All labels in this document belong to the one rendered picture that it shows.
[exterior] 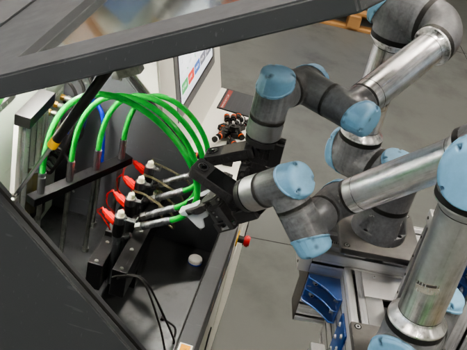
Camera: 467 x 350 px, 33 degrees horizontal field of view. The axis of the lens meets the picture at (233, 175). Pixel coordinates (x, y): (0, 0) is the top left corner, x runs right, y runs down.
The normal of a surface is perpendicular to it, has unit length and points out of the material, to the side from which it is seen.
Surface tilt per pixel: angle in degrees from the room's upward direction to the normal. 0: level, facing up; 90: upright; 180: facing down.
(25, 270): 90
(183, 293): 0
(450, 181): 82
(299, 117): 0
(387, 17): 91
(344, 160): 91
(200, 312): 0
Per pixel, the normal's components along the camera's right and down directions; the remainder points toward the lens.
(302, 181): 0.66, -0.23
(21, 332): -0.20, 0.50
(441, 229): -0.75, 0.22
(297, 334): 0.20, -0.82
